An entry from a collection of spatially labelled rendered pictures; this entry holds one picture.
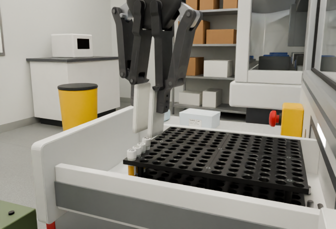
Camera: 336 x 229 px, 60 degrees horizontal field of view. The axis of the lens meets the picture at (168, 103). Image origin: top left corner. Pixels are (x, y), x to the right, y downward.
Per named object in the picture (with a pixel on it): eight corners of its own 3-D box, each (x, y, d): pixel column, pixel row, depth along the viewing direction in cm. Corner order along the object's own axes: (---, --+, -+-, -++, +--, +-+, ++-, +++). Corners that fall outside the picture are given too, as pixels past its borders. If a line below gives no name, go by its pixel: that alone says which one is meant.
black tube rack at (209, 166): (124, 204, 40) (122, 159, 38) (170, 158, 56) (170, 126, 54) (303, 243, 32) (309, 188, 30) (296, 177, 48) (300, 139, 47)
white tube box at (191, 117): (179, 126, 107) (179, 112, 106) (189, 120, 115) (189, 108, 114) (211, 130, 101) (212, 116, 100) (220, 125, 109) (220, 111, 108)
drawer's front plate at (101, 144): (37, 223, 38) (29, 143, 36) (138, 151, 65) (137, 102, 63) (47, 226, 38) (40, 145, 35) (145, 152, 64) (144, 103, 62)
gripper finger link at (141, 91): (138, 85, 40) (133, 84, 40) (135, 133, 41) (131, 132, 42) (151, 82, 42) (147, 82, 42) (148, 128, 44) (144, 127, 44)
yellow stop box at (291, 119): (277, 137, 68) (279, 107, 66) (278, 129, 74) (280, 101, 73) (301, 140, 66) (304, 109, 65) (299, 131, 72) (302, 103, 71)
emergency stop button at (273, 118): (268, 128, 70) (269, 111, 69) (268, 124, 73) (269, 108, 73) (281, 129, 69) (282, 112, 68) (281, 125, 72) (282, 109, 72)
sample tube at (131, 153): (130, 179, 40) (129, 148, 39) (138, 181, 40) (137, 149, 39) (126, 183, 39) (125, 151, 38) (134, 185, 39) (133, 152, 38)
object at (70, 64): (31, 124, 402) (23, 33, 379) (88, 108, 504) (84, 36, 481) (71, 130, 371) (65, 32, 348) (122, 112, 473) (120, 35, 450)
